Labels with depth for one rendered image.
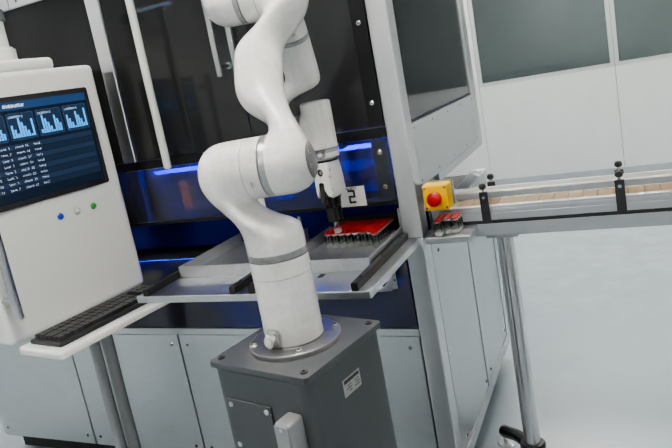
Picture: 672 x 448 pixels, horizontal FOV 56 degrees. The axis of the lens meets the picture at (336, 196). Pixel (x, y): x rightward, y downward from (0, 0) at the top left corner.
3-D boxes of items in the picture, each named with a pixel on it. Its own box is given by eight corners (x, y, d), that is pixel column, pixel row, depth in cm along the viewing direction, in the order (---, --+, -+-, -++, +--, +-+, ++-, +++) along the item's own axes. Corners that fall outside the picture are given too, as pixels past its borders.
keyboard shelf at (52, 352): (127, 293, 215) (125, 286, 215) (185, 296, 200) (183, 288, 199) (3, 353, 178) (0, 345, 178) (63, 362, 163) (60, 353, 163)
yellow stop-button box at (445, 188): (431, 205, 183) (427, 181, 181) (455, 203, 180) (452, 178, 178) (424, 211, 176) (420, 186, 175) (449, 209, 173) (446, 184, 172)
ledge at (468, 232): (438, 230, 192) (437, 224, 191) (480, 227, 186) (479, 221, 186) (426, 244, 179) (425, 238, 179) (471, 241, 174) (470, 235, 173)
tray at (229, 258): (241, 242, 214) (239, 232, 214) (309, 238, 203) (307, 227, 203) (180, 278, 184) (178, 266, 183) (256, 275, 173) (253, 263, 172)
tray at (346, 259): (331, 236, 200) (329, 226, 199) (409, 231, 189) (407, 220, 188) (281, 274, 170) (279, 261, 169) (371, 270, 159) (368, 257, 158)
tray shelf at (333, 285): (230, 248, 217) (229, 243, 216) (426, 236, 187) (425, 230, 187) (137, 303, 174) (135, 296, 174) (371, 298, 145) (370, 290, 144)
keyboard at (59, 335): (141, 290, 207) (139, 283, 206) (171, 291, 199) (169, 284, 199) (30, 344, 174) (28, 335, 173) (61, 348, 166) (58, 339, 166)
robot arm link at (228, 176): (299, 260, 118) (274, 136, 114) (209, 271, 123) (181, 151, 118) (314, 242, 130) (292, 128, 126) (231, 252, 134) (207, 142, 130)
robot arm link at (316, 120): (301, 153, 169) (334, 148, 167) (291, 104, 167) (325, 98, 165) (308, 148, 177) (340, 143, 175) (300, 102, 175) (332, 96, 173)
